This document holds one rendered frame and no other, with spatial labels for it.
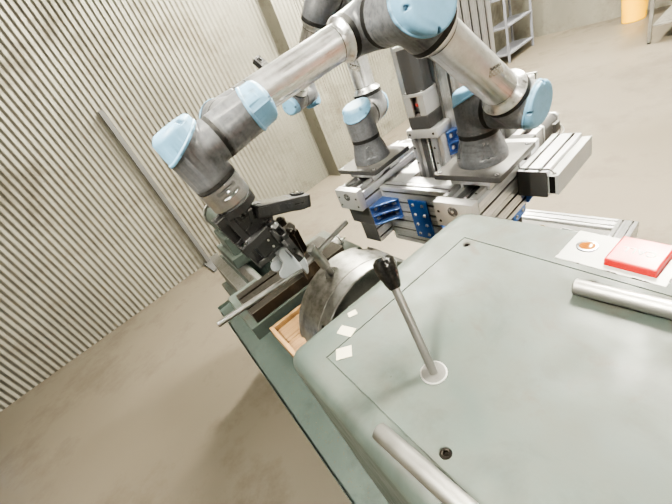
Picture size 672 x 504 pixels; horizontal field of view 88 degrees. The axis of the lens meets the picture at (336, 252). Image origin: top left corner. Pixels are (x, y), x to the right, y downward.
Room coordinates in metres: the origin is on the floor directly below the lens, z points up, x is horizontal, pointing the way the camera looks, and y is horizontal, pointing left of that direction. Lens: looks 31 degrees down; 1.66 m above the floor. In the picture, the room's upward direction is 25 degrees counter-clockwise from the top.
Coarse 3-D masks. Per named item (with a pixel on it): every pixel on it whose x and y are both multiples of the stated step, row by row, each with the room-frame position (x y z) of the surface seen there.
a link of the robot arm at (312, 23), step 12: (312, 0) 1.40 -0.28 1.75; (324, 0) 1.39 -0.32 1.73; (336, 0) 1.40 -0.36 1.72; (312, 12) 1.40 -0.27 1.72; (324, 12) 1.39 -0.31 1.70; (312, 24) 1.41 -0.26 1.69; (324, 24) 1.41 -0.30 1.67; (300, 36) 1.47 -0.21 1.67; (300, 96) 1.53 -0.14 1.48; (288, 108) 1.55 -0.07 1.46; (300, 108) 1.55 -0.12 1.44
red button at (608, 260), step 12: (624, 240) 0.35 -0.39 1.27; (636, 240) 0.34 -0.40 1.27; (612, 252) 0.34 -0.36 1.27; (624, 252) 0.33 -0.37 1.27; (636, 252) 0.32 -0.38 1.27; (648, 252) 0.31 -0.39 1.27; (660, 252) 0.30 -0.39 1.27; (612, 264) 0.32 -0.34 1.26; (624, 264) 0.31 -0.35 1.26; (636, 264) 0.30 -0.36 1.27; (648, 264) 0.29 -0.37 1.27; (660, 264) 0.29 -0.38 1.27
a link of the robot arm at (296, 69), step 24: (360, 0) 0.82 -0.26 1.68; (336, 24) 0.83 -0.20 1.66; (360, 24) 0.81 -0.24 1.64; (312, 48) 0.79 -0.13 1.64; (336, 48) 0.80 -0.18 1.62; (360, 48) 0.82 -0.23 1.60; (264, 72) 0.76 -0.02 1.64; (288, 72) 0.76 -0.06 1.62; (312, 72) 0.78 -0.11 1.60; (288, 96) 0.77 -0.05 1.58
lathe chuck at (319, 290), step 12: (348, 252) 0.69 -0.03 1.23; (360, 252) 0.68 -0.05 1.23; (372, 252) 0.68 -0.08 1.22; (384, 252) 0.70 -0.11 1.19; (336, 264) 0.66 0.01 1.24; (348, 264) 0.64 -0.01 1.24; (360, 264) 0.62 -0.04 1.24; (324, 276) 0.65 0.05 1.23; (336, 276) 0.62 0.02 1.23; (312, 288) 0.64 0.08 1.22; (324, 288) 0.62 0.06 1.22; (312, 300) 0.62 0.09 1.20; (324, 300) 0.59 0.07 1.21; (300, 312) 0.64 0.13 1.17; (312, 312) 0.60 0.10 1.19; (300, 324) 0.63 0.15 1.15; (312, 324) 0.59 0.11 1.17; (312, 336) 0.58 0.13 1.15
